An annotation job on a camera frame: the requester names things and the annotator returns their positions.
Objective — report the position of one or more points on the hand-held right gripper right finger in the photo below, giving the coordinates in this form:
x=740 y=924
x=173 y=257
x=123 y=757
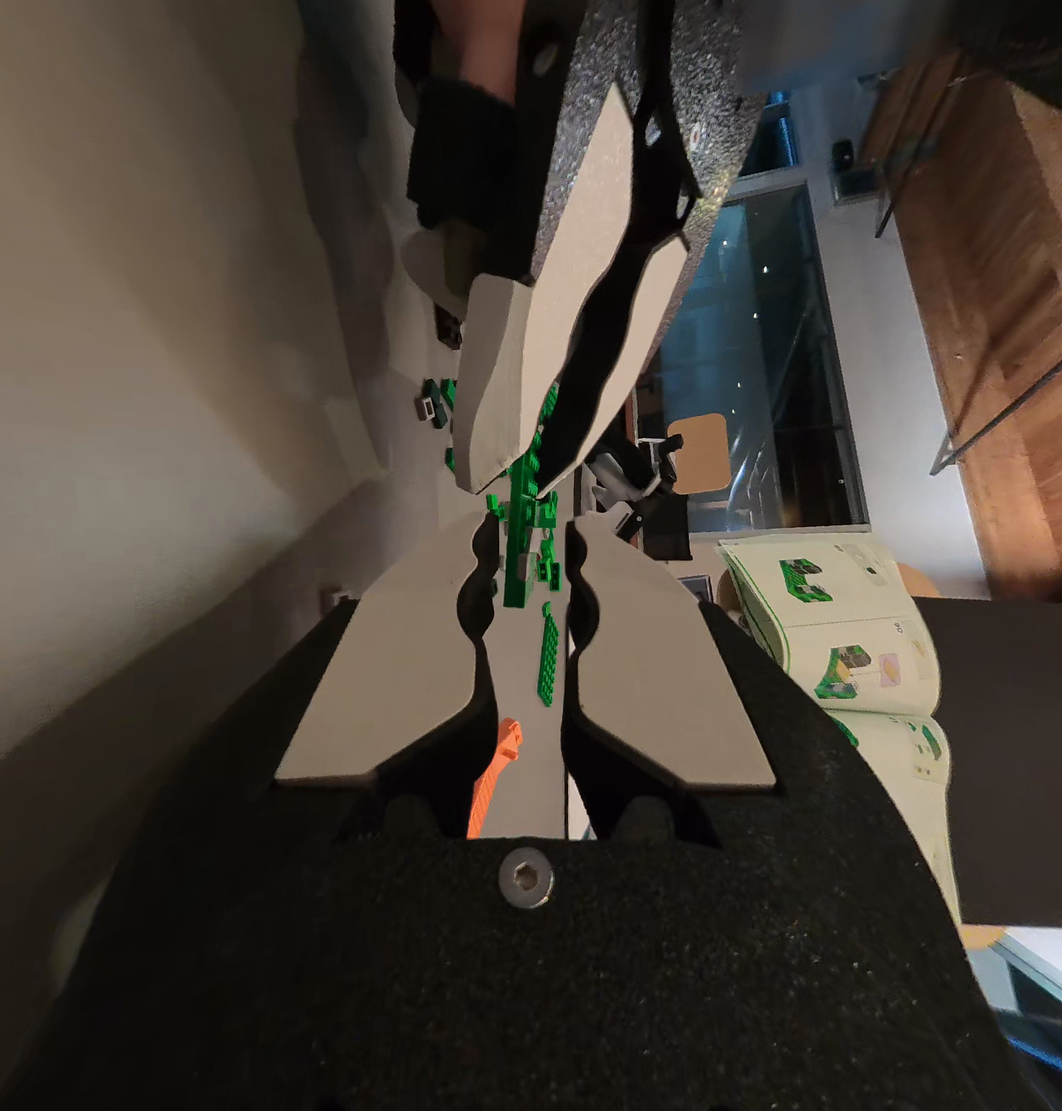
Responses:
x=670 y=694

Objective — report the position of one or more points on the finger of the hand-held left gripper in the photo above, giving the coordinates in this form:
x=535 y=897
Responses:
x=540 y=330
x=652 y=312

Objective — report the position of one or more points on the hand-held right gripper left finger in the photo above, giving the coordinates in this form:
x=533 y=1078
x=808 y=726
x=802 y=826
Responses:
x=383 y=686

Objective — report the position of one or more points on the green lego base plate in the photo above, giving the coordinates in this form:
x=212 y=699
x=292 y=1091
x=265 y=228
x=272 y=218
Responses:
x=518 y=538

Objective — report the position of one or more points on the black lego plate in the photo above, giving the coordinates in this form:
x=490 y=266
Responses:
x=449 y=330

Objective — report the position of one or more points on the grey square lego tile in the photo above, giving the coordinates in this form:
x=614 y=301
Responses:
x=334 y=598

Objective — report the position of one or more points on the long green studded lego plate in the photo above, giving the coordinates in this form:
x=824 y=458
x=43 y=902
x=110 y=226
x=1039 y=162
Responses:
x=550 y=655

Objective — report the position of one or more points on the orange lego brick separator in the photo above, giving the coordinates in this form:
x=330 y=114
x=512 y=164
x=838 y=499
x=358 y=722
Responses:
x=496 y=764

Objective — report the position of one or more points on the pile of loose lego pieces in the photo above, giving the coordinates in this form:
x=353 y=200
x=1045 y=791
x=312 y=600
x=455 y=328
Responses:
x=548 y=564

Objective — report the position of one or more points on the lego instruction booklet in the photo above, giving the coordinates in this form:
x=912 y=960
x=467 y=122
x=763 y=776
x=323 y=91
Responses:
x=843 y=625

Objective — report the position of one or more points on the person's left hand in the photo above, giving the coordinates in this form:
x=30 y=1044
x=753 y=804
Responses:
x=488 y=43

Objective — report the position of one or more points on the small tablet screen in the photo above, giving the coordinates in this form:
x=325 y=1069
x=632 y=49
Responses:
x=696 y=588

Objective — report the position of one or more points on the tan chair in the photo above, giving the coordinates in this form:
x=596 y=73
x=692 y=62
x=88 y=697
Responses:
x=700 y=456

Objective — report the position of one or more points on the black and white tool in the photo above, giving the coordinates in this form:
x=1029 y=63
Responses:
x=626 y=495

